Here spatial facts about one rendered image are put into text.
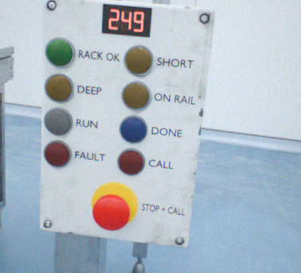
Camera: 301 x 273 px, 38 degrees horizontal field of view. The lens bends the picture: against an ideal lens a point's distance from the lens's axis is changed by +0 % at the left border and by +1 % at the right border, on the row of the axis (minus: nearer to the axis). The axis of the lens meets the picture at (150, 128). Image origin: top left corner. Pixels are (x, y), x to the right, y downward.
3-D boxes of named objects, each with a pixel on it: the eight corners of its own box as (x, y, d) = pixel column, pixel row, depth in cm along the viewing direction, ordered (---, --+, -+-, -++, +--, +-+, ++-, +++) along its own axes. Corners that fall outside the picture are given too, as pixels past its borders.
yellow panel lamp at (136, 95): (148, 111, 44) (150, 84, 43) (121, 108, 44) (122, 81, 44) (148, 109, 45) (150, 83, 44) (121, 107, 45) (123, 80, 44)
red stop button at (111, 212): (127, 236, 46) (130, 201, 45) (89, 231, 46) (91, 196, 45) (133, 216, 50) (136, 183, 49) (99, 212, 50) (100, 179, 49)
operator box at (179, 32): (187, 249, 49) (216, 9, 42) (38, 231, 50) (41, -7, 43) (188, 224, 55) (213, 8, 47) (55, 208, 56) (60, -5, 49)
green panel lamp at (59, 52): (71, 68, 44) (72, 40, 43) (44, 65, 44) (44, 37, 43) (73, 67, 45) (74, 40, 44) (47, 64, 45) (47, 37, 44)
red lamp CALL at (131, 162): (142, 177, 46) (144, 152, 45) (116, 174, 46) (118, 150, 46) (143, 174, 47) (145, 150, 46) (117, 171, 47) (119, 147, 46)
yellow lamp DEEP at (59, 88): (70, 103, 45) (71, 76, 44) (44, 101, 45) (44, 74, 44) (72, 101, 46) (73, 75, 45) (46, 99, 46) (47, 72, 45)
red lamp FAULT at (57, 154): (68, 169, 47) (68, 144, 46) (43, 166, 47) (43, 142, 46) (70, 166, 48) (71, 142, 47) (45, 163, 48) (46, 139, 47)
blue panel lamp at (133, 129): (145, 144, 45) (147, 119, 44) (118, 142, 45) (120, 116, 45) (146, 142, 46) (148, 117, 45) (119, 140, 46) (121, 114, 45)
